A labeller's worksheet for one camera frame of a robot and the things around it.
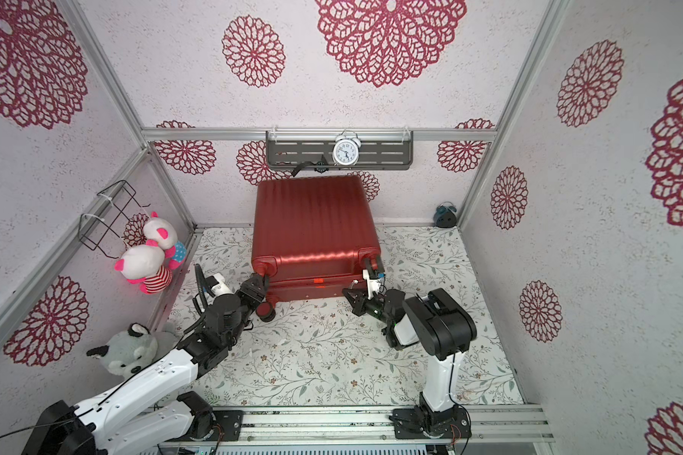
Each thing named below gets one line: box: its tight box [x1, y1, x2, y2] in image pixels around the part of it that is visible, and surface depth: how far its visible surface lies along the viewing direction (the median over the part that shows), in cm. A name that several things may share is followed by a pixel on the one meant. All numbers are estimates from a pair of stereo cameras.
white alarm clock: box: [332, 128, 362, 168], surface depth 92 cm
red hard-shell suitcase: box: [252, 175, 382, 323], surface depth 91 cm
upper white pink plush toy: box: [143, 211, 187, 271], surface depth 95 cm
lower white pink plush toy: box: [113, 244, 173, 295], surface depth 87 cm
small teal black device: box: [432, 200, 458, 229], surface depth 120 cm
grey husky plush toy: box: [86, 323, 185, 380], surface depth 70 cm
